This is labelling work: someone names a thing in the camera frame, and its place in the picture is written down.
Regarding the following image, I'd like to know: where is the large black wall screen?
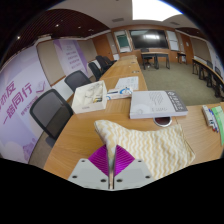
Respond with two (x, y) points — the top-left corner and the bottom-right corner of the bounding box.
(129, 29), (170, 50)

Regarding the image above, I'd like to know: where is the thick white book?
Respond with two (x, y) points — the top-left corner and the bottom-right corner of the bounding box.
(129, 89), (189, 120)

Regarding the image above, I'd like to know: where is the white green wall board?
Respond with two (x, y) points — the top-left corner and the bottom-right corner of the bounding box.
(114, 30), (132, 54)

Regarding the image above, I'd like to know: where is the black mesh office chair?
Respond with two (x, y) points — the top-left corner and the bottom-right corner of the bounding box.
(29, 88), (75, 148)
(87, 61), (103, 82)
(64, 69), (93, 94)

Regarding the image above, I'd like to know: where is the blue white packet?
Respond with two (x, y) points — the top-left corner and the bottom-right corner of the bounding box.
(105, 86), (134, 101)

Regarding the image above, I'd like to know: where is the black office chairs row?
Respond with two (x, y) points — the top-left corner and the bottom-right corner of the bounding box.
(95, 54), (118, 73)

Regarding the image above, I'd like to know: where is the dark presenter desk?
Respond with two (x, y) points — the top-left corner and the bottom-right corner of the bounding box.
(140, 51), (171, 70)

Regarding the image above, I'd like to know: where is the round metal table grommet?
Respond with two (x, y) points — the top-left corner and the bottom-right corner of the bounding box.
(153, 116), (173, 128)

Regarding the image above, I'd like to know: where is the cream zigzag patterned towel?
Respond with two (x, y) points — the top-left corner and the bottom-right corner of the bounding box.
(93, 119), (197, 181)

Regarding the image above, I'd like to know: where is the small dark side table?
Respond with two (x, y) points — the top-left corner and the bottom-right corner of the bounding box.
(176, 51), (188, 65)

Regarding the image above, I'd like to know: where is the long wooden side table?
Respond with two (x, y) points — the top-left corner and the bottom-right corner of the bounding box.
(192, 55), (224, 98)

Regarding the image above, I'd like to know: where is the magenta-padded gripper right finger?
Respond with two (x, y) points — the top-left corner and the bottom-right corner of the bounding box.
(112, 144), (155, 191)

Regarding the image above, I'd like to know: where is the white paper sheet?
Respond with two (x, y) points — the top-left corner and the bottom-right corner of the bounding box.
(114, 75), (140, 91)

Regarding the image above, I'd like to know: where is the brown wooden door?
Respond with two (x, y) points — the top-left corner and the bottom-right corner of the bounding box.
(179, 33), (194, 65)
(92, 34), (114, 62)

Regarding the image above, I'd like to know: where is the white open cardboard box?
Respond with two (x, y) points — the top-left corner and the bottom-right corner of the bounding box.
(71, 80), (108, 115)

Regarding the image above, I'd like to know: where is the purple white wall graphic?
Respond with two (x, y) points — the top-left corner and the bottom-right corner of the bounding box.
(0, 44), (53, 164)

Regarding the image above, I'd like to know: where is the black chairs group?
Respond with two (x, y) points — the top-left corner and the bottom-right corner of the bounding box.
(205, 59), (224, 99)

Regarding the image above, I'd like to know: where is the purple wall banner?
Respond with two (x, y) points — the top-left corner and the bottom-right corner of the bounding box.
(53, 39), (89, 78)

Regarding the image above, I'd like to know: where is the green booklet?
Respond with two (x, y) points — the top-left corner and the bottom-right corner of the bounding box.
(210, 105), (224, 148)

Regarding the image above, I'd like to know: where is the large ceiling light panel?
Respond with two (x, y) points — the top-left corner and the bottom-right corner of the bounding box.
(131, 0), (184, 22)

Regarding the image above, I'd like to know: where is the black swivel chair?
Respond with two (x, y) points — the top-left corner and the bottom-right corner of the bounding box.
(140, 47), (153, 69)

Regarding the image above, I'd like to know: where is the blue capped marker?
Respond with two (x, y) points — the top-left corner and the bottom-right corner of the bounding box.
(209, 109), (220, 134)

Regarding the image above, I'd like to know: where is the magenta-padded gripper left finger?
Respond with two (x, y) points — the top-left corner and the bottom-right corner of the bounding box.
(67, 143), (111, 191)

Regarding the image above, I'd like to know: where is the white whiteboard eraser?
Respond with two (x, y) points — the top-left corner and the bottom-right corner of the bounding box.
(201, 104), (213, 127)

